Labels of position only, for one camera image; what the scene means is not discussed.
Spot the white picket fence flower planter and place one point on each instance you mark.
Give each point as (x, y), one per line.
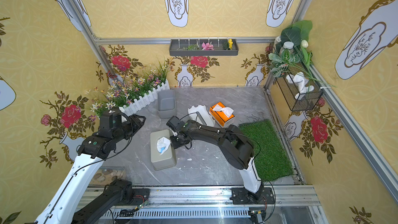
(132, 93)

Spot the white cloth in basket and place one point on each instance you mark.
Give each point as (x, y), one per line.
(302, 84)

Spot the grey wall shelf tray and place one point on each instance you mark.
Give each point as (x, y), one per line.
(193, 47)

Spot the orange tissue box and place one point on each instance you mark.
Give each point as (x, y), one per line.
(223, 115)

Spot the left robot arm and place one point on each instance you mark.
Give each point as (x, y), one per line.
(62, 209)

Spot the blue tissue paper pack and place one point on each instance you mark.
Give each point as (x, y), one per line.
(163, 144)

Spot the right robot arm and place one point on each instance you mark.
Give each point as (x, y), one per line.
(237, 148)

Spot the tray of sand and stones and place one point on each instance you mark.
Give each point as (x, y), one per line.
(105, 175)

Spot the pink flower on shelf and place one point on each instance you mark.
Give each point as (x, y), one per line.
(207, 46)

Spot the yellow figure on shelf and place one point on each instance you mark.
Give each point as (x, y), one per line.
(230, 44)

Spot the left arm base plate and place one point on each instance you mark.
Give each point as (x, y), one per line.
(137, 196)

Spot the black wire wall basket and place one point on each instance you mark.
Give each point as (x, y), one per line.
(308, 102)

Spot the grey plastic bin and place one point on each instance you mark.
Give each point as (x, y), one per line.
(166, 104)

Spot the green artificial grass mat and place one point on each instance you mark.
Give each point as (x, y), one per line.
(272, 161)

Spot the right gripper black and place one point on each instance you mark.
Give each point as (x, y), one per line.
(173, 130)

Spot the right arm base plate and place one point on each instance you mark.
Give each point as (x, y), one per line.
(243, 196)

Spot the beige tissue box lid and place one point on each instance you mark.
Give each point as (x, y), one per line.
(162, 154)

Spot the green leafy artificial plant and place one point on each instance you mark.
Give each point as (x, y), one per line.
(291, 52)

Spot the white tissue box lid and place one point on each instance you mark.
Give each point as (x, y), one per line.
(201, 115)

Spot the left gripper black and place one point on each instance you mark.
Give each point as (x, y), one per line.
(133, 122)

